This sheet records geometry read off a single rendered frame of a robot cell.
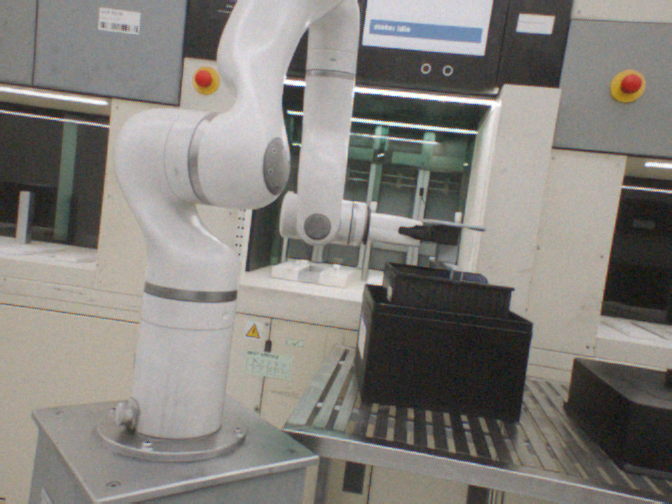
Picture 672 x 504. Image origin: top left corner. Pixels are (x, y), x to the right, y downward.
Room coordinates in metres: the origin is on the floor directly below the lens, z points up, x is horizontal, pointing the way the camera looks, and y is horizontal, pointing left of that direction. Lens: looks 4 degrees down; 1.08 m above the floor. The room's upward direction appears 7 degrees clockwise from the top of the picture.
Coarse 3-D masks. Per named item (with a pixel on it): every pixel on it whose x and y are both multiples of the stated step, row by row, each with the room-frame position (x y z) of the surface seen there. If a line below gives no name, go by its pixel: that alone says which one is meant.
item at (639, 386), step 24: (576, 360) 1.15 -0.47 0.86; (576, 384) 1.13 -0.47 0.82; (600, 384) 1.01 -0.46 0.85; (624, 384) 1.00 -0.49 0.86; (648, 384) 1.02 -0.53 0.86; (576, 408) 1.11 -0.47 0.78; (600, 408) 1.00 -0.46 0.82; (624, 408) 0.91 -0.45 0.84; (648, 408) 0.89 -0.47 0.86; (600, 432) 0.99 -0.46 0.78; (624, 432) 0.90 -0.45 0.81; (648, 432) 0.89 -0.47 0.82; (624, 456) 0.90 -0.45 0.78; (648, 456) 0.89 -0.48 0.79
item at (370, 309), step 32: (384, 320) 1.03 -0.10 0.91; (416, 320) 1.03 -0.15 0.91; (448, 320) 1.03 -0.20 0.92; (480, 320) 1.03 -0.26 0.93; (512, 320) 1.04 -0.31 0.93; (384, 352) 1.03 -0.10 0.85; (416, 352) 1.03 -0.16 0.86; (448, 352) 1.03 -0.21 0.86; (480, 352) 1.03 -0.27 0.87; (512, 352) 1.04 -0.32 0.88; (384, 384) 1.03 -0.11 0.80; (416, 384) 1.03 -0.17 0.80; (448, 384) 1.03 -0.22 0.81; (480, 384) 1.03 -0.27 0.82; (512, 384) 1.04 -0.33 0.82; (480, 416) 1.03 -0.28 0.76; (512, 416) 1.04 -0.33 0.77
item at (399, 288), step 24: (408, 264) 1.27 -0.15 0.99; (432, 264) 1.28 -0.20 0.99; (384, 288) 1.22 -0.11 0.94; (408, 288) 1.06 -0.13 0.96; (432, 288) 1.06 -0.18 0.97; (456, 288) 1.06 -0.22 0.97; (480, 288) 1.07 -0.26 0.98; (504, 288) 1.06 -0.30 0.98; (456, 312) 1.07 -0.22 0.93; (480, 312) 1.07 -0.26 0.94; (504, 312) 1.07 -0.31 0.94
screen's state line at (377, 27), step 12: (372, 24) 1.48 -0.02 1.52; (384, 24) 1.47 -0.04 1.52; (396, 24) 1.47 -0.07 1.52; (408, 24) 1.47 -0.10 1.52; (420, 24) 1.46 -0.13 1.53; (396, 36) 1.47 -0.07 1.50; (408, 36) 1.47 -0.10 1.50; (420, 36) 1.46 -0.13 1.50; (432, 36) 1.46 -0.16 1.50; (444, 36) 1.46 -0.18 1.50; (456, 36) 1.45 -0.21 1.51; (468, 36) 1.45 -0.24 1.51; (480, 36) 1.45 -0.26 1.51
